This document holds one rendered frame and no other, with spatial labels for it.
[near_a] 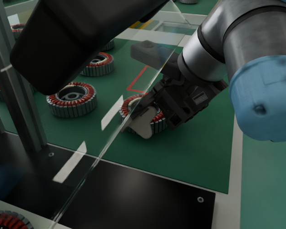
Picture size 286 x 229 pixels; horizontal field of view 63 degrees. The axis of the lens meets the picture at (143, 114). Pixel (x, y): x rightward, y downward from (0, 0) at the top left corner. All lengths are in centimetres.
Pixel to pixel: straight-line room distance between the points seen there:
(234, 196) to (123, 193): 17
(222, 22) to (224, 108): 33
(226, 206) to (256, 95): 23
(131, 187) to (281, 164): 135
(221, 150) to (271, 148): 127
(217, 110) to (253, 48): 36
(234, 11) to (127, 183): 27
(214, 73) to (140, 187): 20
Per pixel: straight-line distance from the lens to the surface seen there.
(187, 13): 144
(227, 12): 29
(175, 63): 39
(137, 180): 38
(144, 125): 44
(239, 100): 22
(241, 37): 25
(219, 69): 33
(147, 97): 40
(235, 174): 45
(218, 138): 50
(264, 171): 157
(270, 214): 139
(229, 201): 41
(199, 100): 38
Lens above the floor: 107
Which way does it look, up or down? 36 degrees down
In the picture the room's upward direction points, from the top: straight up
